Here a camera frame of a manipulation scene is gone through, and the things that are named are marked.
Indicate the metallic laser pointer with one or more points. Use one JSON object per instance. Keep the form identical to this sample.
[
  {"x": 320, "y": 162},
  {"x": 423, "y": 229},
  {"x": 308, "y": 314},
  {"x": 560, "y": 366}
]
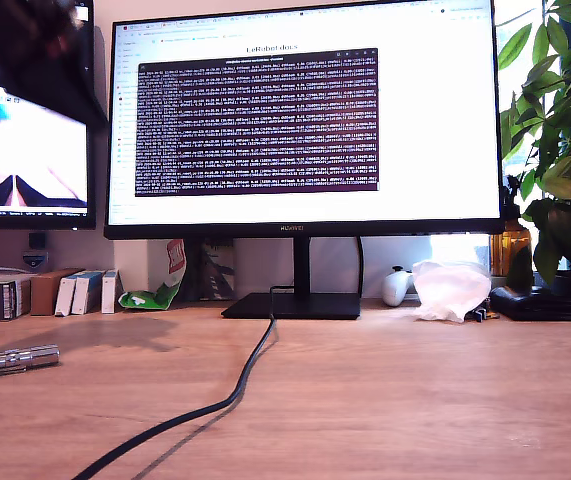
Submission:
[{"x": 20, "y": 359}]

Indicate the grey patterned box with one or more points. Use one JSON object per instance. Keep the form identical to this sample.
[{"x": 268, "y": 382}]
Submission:
[{"x": 217, "y": 274}]

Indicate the white game controller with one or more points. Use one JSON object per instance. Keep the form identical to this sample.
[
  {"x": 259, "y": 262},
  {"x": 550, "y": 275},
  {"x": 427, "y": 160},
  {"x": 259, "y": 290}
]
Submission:
[{"x": 395, "y": 289}]

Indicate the green red white snack bag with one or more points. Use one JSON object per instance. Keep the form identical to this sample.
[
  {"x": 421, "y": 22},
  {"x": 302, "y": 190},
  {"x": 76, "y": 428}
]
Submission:
[{"x": 157, "y": 299}]

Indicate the crumpled white plastic bag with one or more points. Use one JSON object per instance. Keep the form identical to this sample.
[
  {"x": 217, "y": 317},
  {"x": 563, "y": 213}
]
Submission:
[{"x": 450, "y": 289}]

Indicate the black Huawei monitor on stand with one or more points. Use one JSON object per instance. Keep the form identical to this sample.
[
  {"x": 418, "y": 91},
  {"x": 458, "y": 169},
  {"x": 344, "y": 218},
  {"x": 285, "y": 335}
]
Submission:
[{"x": 415, "y": 125}]

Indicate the white and blue box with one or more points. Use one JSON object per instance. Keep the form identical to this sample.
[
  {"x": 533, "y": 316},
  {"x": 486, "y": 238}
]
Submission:
[
  {"x": 109, "y": 294},
  {"x": 84, "y": 296},
  {"x": 65, "y": 299}
]

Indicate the small black metal clip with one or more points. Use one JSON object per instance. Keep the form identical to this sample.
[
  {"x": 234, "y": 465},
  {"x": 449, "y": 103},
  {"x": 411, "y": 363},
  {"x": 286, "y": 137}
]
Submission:
[{"x": 482, "y": 315}]

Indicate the amber glass bottle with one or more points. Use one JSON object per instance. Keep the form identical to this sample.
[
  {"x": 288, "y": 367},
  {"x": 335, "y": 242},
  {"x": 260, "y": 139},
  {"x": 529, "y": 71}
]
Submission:
[{"x": 507, "y": 249}]

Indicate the brown cardboard box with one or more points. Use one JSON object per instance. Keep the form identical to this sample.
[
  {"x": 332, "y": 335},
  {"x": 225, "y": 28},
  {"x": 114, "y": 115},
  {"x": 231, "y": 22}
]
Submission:
[{"x": 42, "y": 294}]

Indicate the blue grey badge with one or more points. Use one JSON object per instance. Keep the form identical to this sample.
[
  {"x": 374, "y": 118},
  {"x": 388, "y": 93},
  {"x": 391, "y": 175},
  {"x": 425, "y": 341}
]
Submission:
[{"x": 35, "y": 261}]

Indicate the black pouch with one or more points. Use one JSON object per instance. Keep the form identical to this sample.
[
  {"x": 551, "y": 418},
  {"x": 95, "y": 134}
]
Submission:
[{"x": 535, "y": 304}]

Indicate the black computer monitor dark screen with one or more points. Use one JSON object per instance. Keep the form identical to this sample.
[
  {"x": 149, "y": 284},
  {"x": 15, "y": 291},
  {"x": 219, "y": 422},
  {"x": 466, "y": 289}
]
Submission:
[{"x": 25, "y": 150}]

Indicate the green and grey printed box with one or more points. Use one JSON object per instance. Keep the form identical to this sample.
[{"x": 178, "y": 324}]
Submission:
[{"x": 2, "y": 301}]

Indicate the green leafy houseplant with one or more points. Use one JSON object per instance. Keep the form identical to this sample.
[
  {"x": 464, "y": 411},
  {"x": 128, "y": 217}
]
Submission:
[{"x": 565, "y": 125}]

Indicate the small black cube mount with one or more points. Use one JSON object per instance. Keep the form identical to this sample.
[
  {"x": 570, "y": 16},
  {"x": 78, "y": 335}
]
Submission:
[{"x": 37, "y": 241}]

